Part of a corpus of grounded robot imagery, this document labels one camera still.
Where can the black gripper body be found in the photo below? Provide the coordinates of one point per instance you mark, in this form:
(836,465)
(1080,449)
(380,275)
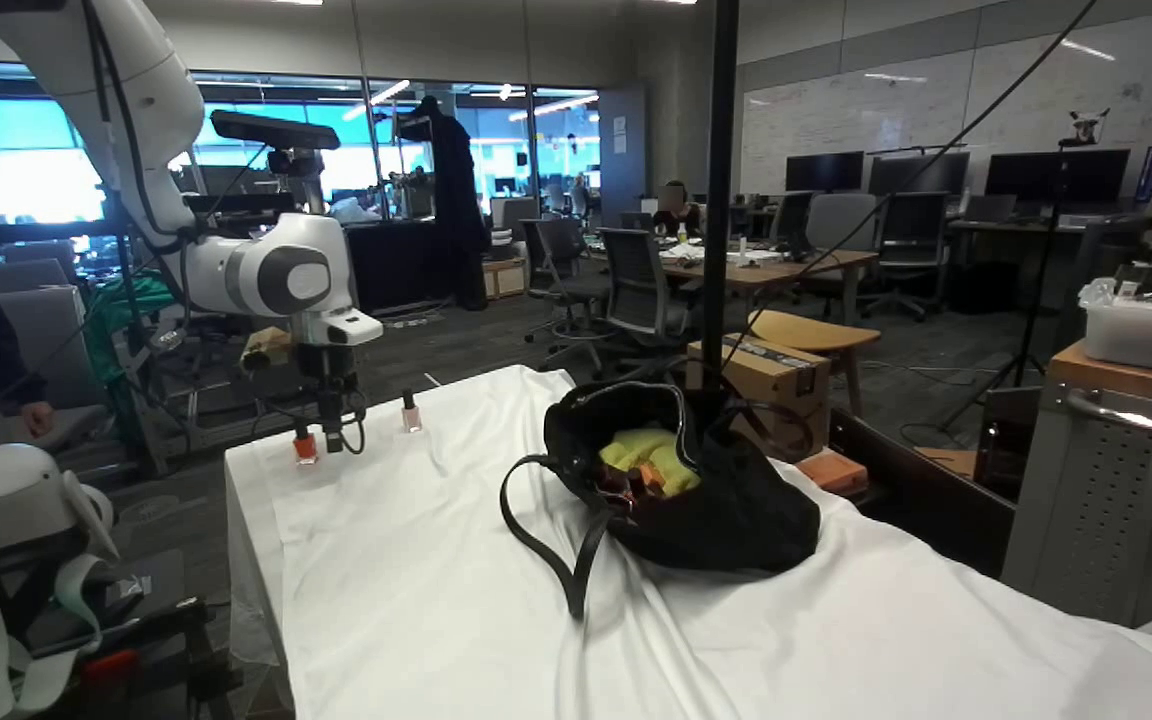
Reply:
(329,370)

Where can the red-orange nail polish bottle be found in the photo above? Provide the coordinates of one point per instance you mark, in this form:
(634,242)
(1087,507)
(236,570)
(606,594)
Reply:
(306,449)

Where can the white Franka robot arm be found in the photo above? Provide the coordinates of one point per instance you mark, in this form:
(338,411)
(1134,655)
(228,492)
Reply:
(136,94)

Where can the pale pink nail polish bottle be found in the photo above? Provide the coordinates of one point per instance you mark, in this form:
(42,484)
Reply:
(410,419)

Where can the black hanging jacket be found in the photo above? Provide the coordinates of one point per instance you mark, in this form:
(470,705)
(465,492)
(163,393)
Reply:
(453,213)

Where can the green cloth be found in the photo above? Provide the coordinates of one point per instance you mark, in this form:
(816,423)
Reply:
(118,313)

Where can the white tablecloth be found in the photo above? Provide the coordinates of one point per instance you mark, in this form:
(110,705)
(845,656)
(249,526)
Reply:
(498,625)

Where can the grey office chair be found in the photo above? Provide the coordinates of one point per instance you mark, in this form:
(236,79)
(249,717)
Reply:
(636,281)
(561,253)

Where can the grey armchair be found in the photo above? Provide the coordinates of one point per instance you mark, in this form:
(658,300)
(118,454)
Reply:
(60,343)

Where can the yellow cloth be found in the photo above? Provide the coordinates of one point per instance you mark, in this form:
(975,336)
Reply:
(652,463)

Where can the seated person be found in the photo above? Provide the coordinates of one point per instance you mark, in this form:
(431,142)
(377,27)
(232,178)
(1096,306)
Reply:
(672,213)

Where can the black vertical pole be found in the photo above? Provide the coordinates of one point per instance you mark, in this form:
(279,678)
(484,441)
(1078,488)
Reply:
(716,203)

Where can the cardboard box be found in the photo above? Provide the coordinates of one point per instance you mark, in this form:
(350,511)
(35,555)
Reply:
(778,382)

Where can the wooden office table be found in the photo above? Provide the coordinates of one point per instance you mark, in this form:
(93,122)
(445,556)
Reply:
(762,270)

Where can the orange block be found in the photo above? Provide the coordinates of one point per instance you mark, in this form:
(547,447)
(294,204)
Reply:
(836,473)

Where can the dark brown crate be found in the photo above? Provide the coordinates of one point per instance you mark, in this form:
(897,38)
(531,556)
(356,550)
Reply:
(923,503)

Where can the black office chair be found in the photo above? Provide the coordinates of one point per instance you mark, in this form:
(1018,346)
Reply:
(912,226)

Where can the grey cabinet with wooden top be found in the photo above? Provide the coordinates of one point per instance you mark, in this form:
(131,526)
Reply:
(1080,507)

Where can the wide black computer monitor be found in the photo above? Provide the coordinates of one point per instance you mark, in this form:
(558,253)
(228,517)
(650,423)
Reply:
(1057,178)

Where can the black tripod stand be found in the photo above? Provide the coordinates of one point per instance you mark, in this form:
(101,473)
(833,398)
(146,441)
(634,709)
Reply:
(1087,131)

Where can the white plastic tub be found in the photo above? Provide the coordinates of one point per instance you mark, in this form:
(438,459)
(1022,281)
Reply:
(1131,327)

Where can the black camera bar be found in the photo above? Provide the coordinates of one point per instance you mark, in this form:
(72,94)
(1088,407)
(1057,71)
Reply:
(268,131)

